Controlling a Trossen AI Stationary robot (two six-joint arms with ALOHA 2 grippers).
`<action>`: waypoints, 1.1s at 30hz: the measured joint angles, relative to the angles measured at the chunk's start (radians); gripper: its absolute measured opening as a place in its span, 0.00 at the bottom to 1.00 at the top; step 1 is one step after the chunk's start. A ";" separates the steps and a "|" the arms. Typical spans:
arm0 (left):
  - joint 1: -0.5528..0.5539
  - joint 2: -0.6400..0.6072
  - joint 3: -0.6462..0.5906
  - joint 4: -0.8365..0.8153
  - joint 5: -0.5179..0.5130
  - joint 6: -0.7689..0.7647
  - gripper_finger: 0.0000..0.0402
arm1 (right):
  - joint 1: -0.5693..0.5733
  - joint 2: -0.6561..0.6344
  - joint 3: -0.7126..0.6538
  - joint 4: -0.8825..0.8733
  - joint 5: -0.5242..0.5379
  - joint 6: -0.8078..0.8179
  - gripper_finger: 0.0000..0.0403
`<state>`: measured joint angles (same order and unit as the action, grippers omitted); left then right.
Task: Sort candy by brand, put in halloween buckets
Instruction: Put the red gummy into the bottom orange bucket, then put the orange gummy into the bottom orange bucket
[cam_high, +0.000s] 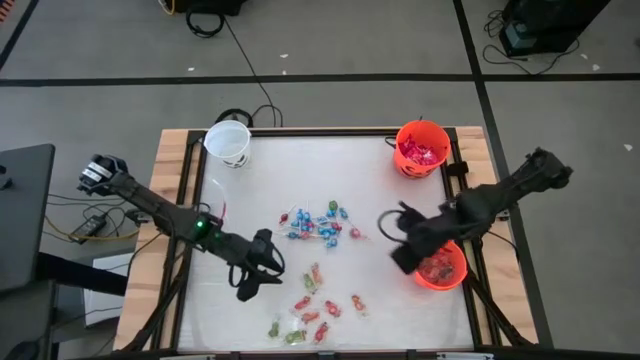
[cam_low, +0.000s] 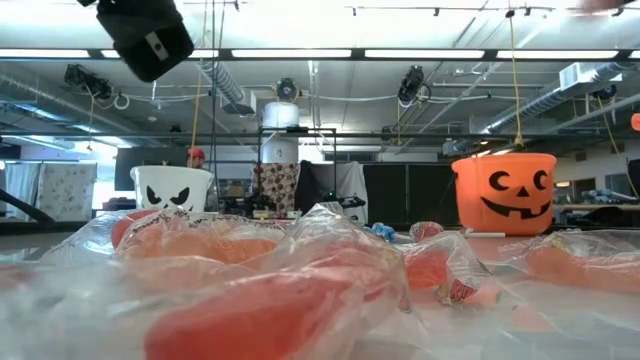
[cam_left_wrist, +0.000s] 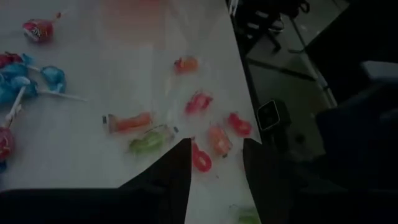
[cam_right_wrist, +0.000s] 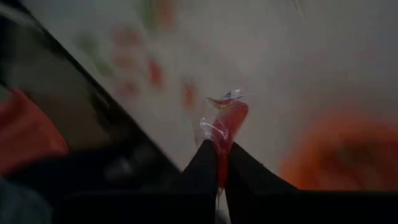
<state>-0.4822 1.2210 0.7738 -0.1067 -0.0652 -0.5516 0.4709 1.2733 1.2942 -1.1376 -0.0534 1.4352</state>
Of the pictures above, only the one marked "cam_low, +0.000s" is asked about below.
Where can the red gummy fish candy pack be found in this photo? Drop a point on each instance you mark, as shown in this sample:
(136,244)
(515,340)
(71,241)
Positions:
(575,270)
(250,325)
(427,270)
(130,227)
(210,250)

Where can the red lollipop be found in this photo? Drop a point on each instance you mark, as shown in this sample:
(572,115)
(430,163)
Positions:
(425,231)

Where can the white scary-face halloween bucket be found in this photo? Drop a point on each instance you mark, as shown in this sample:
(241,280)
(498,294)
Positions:
(172,175)

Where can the black ceiling-mounted device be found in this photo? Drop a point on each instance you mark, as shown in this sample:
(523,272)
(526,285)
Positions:
(412,82)
(87,80)

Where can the ceiling light strip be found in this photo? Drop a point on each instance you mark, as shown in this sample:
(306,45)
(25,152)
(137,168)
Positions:
(45,53)
(207,53)
(425,53)
(290,53)
(550,53)

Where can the person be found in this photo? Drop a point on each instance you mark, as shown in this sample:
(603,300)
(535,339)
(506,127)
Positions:
(196,152)

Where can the black round ceiling fan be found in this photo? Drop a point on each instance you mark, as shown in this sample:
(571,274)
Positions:
(287,91)

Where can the floral white curtain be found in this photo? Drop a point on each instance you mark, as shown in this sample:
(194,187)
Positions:
(67,190)

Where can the white cylindrical tank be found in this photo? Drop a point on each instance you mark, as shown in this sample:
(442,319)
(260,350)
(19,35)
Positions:
(280,115)

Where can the plain white curtain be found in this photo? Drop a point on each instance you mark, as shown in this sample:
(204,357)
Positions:
(22,182)

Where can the brown dotted cloth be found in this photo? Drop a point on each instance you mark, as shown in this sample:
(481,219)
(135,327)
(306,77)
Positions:
(275,185)

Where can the white hanging cloth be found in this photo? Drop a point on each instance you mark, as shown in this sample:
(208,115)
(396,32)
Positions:
(350,180)

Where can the black partition panel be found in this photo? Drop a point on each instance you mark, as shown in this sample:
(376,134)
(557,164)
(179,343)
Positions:
(400,195)

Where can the blue wrapped lollipop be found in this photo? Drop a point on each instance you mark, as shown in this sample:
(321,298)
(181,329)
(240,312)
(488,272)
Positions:
(382,231)

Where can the orange jack-o-lantern bucket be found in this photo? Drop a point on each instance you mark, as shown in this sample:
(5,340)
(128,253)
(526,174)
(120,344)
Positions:
(470,215)

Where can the white ceiling vent box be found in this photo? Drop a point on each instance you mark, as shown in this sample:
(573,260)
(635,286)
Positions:
(580,75)

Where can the silver spiral air duct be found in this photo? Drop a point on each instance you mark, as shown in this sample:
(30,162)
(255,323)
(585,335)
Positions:
(222,82)
(550,97)

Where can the black wall monitor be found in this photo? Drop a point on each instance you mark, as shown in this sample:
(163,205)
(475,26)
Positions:
(150,156)

